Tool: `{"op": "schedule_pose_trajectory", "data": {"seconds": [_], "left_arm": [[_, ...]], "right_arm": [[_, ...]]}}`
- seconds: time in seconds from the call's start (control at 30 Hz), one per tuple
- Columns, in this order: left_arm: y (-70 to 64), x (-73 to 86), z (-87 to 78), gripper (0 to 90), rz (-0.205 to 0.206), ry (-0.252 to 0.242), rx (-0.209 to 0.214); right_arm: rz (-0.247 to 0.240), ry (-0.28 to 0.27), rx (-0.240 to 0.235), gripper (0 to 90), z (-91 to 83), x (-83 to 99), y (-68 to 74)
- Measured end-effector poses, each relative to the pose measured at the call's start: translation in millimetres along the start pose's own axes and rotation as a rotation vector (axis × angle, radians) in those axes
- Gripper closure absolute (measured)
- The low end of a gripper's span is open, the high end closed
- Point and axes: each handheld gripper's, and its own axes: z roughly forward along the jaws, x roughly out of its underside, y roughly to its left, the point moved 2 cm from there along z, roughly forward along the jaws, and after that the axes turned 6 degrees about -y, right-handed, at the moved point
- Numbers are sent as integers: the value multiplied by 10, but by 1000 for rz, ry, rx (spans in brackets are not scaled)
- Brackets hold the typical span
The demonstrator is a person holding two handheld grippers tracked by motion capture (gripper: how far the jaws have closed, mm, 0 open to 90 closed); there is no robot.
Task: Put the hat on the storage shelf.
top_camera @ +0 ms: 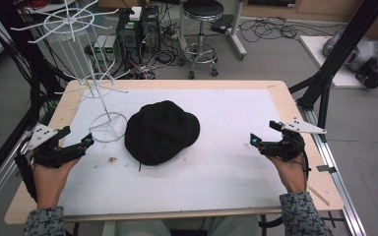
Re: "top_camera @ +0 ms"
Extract white table mat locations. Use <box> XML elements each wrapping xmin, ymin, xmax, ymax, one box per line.
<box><xmin>58</xmin><ymin>88</ymin><xmax>288</xmax><ymax>217</ymax></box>

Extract person's right hand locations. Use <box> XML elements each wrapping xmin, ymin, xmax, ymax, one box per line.
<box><xmin>265</xmin><ymin>153</ymin><xmax>308</xmax><ymax>195</ymax></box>

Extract flat black box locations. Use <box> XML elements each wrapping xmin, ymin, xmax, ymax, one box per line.
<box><xmin>210</xmin><ymin>14</ymin><xmax>236</xmax><ymax>34</ymax></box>

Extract white wire display rack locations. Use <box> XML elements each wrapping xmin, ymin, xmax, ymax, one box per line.
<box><xmin>10</xmin><ymin>0</ymin><xmax>130</xmax><ymax>145</ymax></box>

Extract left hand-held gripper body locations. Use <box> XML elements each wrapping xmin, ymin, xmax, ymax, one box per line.
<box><xmin>26</xmin><ymin>123</ymin><xmax>87</xmax><ymax>169</ymax></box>

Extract grey rounded shell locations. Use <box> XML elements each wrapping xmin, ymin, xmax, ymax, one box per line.
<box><xmin>322</xmin><ymin>29</ymin><xmax>378</xmax><ymax>74</ymax></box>

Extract black hat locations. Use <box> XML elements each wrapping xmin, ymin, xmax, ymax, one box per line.
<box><xmin>123</xmin><ymin>99</ymin><xmax>202</xmax><ymax>172</ymax></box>

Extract black device on board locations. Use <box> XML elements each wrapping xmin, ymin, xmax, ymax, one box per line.
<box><xmin>354</xmin><ymin>57</ymin><xmax>378</xmax><ymax>89</ymax></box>

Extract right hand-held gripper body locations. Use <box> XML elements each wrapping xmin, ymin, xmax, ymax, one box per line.
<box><xmin>258</xmin><ymin>117</ymin><xmax>328</xmax><ymax>161</ymax></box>

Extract thin wooden stick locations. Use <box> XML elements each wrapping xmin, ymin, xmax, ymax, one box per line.
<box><xmin>307</xmin><ymin>185</ymin><xmax>331</xmax><ymax>207</ymax></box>

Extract white desk leg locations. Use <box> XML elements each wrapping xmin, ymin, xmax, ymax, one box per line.
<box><xmin>227</xmin><ymin>0</ymin><xmax>248</xmax><ymax>61</ymax></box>

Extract black metal frame post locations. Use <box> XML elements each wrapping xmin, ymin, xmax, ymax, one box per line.
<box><xmin>287</xmin><ymin>0</ymin><xmax>378</xmax><ymax>143</ymax></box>
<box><xmin>0</xmin><ymin>0</ymin><xmax>75</xmax><ymax>195</ymax></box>

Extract black round stool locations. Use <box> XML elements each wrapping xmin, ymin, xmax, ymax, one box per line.
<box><xmin>177</xmin><ymin>0</ymin><xmax>225</xmax><ymax>81</ymax></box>

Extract grey tape piece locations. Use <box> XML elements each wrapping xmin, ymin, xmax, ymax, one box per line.
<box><xmin>316</xmin><ymin>164</ymin><xmax>338</xmax><ymax>175</ymax></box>

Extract small white box device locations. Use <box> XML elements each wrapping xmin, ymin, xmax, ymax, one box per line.
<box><xmin>93</xmin><ymin>34</ymin><xmax>108</xmax><ymax>63</ymax></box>
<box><xmin>104</xmin><ymin>34</ymin><xmax>118</xmax><ymax>63</ymax></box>

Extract white power adapter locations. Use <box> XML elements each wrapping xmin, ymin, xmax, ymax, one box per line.
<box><xmin>129</xmin><ymin>5</ymin><xmax>144</xmax><ymax>22</ymax></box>

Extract black computer tower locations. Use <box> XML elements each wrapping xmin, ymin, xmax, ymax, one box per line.
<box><xmin>115</xmin><ymin>11</ymin><xmax>143</xmax><ymax>64</ymax></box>
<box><xmin>140</xmin><ymin>5</ymin><xmax>161</xmax><ymax>56</ymax></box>

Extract black wrist strap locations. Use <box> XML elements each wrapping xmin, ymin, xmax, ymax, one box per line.
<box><xmin>14</xmin><ymin>152</ymin><xmax>39</xmax><ymax>205</ymax></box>

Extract white floor board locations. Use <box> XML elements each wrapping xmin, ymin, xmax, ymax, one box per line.
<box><xmin>299</xmin><ymin>34</ymin><xmax>378</xmax><ymax>89</ymax></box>

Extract person's left hand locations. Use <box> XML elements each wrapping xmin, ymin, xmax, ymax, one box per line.
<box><xmin>33</xmin><ymin>157</ymin><xmax>81</xmax><ymax>209</ymax></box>

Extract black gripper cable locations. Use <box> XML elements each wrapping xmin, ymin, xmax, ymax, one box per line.
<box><xmin>298</xmin><ymin>147</ymin><xmax>312</xmax><ymax>192</ymax></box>

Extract aluminium rail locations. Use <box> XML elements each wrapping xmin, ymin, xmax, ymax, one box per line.
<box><xmin>296</xmin><ymin>101</ymin><xmax>368</xmax><ymax>236</ymax></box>
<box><xmin>0</xmin><ymin>131</ymin><xmax>35</xmax><ymax>220</ymax></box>

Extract black floor cables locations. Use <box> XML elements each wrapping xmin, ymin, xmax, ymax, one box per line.
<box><xmin>238</xmin><ymin>16</ymin><xmax>339</xmax><ymax>44</ymax></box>

